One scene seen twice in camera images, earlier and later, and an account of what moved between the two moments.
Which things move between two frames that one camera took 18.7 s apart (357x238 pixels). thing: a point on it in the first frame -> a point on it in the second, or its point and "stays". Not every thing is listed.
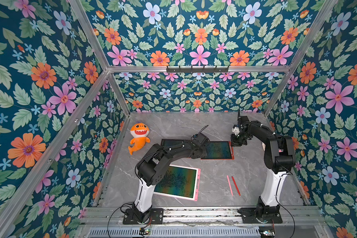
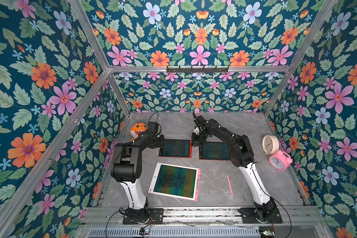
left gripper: (205, 152) -> (161, 137)
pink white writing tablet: (179, 181) stays
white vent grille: (207, 232) stays
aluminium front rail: (305, 216) stays
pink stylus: (230, 185) stays
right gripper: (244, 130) -> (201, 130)
